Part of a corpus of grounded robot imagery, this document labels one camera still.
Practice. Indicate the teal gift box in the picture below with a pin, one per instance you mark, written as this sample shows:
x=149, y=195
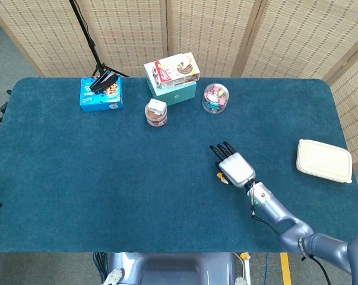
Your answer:
x=181, y=93

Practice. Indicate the clear tub of clips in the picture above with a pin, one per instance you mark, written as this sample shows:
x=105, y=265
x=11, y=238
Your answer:
x=215, y=99

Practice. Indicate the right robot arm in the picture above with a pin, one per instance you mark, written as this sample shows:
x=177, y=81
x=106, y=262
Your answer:
x=285, y=216

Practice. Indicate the blue table cloth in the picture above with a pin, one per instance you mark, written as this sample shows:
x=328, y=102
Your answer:
x=107, y=178

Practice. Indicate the black tripod stand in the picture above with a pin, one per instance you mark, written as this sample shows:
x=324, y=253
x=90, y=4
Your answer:
x=89, y=41

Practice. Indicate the small white box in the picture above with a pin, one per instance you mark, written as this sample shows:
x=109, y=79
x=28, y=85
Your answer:
x=156, y=106

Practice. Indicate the grey robot torso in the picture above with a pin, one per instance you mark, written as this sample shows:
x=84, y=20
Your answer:
x=178, y=268

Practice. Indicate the blue cookie box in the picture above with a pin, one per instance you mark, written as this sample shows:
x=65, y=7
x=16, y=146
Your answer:
x=89, y=101

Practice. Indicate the white snack carton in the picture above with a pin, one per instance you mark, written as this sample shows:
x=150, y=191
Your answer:
x=172, y=71

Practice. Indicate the black stapler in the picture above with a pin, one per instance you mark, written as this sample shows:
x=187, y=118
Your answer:
x=103, y=84

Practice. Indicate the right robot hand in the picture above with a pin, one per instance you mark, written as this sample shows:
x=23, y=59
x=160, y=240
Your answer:
x=236, y=170

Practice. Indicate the white robot base foot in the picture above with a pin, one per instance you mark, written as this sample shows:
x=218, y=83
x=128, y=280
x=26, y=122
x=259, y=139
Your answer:
x=240, y=281
x=113, y=276

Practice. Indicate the clear jar red label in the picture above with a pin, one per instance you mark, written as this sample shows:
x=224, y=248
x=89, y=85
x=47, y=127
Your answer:
x=156, y=120

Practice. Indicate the cream lunch box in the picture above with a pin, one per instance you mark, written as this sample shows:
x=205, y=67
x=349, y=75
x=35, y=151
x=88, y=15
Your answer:
x=324, y=160

